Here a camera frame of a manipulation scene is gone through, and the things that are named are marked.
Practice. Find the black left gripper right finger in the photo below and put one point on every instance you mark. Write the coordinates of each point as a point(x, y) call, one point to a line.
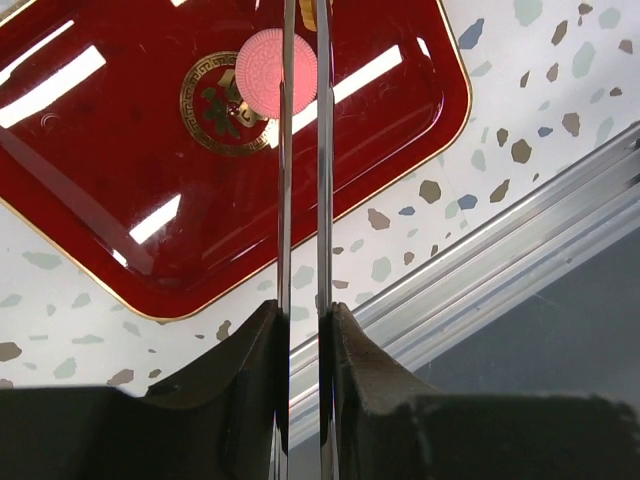
point(379, 421)

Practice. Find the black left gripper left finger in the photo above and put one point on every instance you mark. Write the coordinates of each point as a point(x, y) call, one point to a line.
point(212, 419)

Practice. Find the steel serving tongs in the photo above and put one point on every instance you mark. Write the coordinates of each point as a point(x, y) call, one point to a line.
point(325, 103)

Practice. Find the tan round biscuit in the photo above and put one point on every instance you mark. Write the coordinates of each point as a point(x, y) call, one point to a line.
point(308, 14)

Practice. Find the pink sandwich cookie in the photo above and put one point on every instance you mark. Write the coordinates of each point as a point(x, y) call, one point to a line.
point(259, 72)

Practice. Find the aluminium frame rail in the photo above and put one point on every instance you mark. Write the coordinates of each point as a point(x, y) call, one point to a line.
point(542, 298)

